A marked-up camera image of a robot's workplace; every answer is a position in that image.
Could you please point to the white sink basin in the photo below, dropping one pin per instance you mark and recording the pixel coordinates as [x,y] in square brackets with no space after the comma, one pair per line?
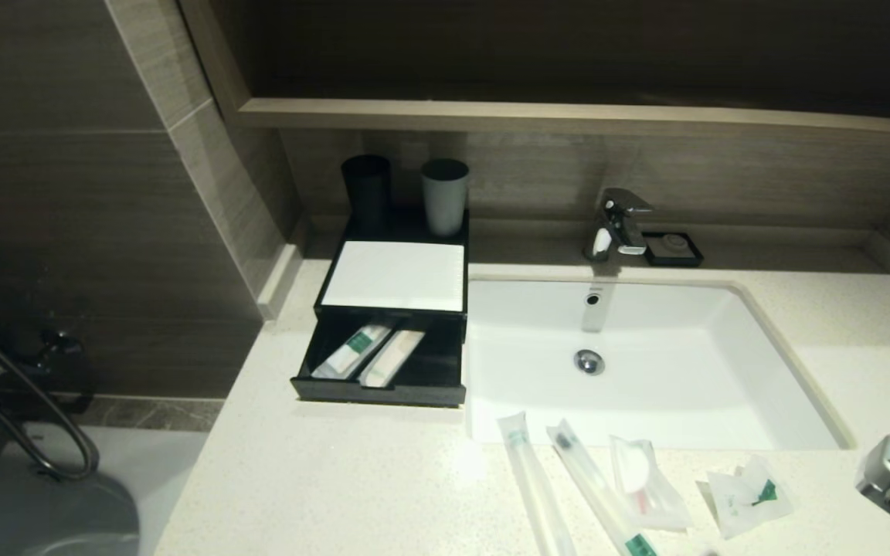
[661,401]

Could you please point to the beige flat packet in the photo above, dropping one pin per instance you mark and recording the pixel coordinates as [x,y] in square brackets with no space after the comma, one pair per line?
[392,357]

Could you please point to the grey cup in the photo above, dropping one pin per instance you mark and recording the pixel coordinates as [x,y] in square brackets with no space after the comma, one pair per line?
[445,197]

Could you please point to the wooden wall shelf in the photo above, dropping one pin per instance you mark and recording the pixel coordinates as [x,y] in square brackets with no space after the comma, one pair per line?
[568,116]

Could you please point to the long packet large green label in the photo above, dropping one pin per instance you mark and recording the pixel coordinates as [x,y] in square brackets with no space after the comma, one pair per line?
[588,479]

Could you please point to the long packet small green mark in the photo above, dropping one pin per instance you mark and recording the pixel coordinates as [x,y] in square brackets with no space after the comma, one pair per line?
[526,479]

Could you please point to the crumpled shower cap packet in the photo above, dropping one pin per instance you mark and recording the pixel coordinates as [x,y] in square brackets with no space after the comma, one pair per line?
[738,502]

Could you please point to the black box drawer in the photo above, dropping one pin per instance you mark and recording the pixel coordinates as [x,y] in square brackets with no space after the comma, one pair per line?
[437,363]

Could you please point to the black soap dish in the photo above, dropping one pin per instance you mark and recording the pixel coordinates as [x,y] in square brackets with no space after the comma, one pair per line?
[692,256]

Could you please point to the small packet with pink item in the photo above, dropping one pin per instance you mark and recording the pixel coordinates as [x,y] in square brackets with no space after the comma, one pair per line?
[646,494]

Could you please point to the black amenity box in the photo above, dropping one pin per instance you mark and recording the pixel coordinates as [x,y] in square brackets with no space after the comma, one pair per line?
[406,224]

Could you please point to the chrome sink drain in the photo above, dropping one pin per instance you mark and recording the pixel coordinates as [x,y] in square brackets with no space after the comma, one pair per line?
[589,363]

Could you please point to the white tube packet green label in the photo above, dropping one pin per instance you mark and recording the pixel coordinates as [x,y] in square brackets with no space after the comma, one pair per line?
[352,349]

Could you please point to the chrome bathtub mixer tap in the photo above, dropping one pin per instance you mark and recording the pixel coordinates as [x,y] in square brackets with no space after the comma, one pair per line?
[55,344]

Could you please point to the white bathtub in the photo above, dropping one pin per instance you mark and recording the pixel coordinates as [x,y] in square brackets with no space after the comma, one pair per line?
[159,479]

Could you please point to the black cup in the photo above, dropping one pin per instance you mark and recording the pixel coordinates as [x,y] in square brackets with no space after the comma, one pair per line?
[366,189]

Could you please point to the round soap bar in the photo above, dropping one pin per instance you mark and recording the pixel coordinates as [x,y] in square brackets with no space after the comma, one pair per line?
[675,242]

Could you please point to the chrome sink faucet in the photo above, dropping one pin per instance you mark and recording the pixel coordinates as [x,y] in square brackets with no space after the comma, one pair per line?
[619,220]

